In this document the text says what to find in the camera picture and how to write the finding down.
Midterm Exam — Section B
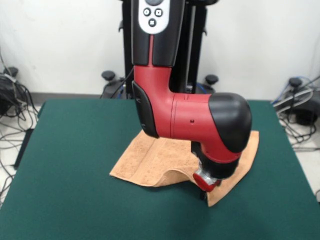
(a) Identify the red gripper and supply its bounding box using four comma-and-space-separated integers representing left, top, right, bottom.
192, 172, 222, 201

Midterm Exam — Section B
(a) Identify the dark green table cloth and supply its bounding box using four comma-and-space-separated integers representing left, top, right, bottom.
0, 99, 320, 240

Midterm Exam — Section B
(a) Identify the black cable tangle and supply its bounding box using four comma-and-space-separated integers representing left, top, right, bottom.
272, 74, 320, 203
0, 47, 40, 208

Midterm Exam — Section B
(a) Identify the blue cable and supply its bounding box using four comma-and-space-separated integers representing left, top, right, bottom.
271, 75, 320, 105
196, 83, 213, 96

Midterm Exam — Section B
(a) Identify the tan terry towel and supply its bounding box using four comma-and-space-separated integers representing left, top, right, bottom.
109, 130, 260, 208

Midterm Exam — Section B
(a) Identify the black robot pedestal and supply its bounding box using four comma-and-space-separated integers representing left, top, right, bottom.
99, 0, 220, 101

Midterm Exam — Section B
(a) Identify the black round knob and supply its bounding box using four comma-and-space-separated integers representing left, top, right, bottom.
205, 74, 220, 85
3, 66, 19, 77
101, 70, 116, 81
288, 77, 303, 88

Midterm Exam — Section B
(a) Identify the dark grey stand base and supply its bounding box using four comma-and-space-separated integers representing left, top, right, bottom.
273, 77, 320, 126
0, 73, 18, 116

